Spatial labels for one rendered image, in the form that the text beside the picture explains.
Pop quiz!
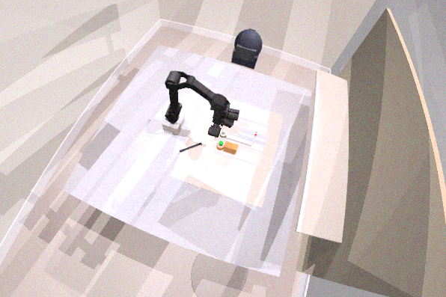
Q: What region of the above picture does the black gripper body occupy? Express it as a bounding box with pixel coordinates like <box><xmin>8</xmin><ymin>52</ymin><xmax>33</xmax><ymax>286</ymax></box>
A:
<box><xmin>207</xmin><ymin>115</ymin><xmax>224</xmax><ymax>138</ymax></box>

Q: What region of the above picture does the brown cardboard box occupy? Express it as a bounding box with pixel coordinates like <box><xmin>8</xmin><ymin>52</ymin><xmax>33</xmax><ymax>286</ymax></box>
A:
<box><xmin>223</xmin><ymin>141</ymin><xmax>239</xmax><ymax>155</ymax></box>

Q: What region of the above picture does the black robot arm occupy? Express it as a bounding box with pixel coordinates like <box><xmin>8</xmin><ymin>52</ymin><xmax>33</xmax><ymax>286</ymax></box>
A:
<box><xmin>165</xmin><ymin>70</ymin><xmax>240</xmax><ymax>128</ymax></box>

